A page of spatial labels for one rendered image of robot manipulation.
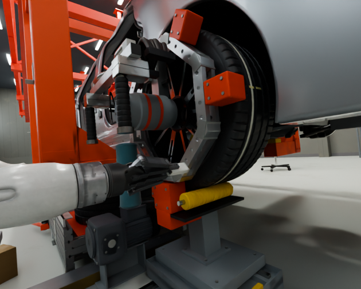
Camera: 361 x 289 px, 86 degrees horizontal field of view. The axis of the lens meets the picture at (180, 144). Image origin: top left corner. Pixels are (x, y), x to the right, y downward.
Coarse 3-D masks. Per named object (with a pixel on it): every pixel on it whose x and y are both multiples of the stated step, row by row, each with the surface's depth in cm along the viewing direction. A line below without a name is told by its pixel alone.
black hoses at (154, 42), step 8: (144, 40) 55; (152, 40) 58; (144, 48) 62; (152, 48) 53; (160, 48) 56; (144, 56) 63; (152, 56) 55; (160, 56) 55; (168, 56) 56; (152, 64) 67; (152, 72) 68; (168, 80) 75
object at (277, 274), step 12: (156, 264) 95; (156, 276) 88; (168, 276) 85; (180, 276) 83; (252, 276) 78; (264, 276) 76; (276, 276) 76; (168, 288) 81; (180, 288) 74; (192, 288) 76; (240, 288) 74; (252, 288) 69; (264, 288) 71; (276, 288) 76
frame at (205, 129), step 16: (176, 48) 65; (192, 48) 66; (192, 64) 59; (208, 64) 59; (208, 112) 57; (208, 128) 57; (144, 144) 97; (192, 144) 62; (208, 144) 62; (192, 160) 63; (176, 176) 69; (192, 176) 70
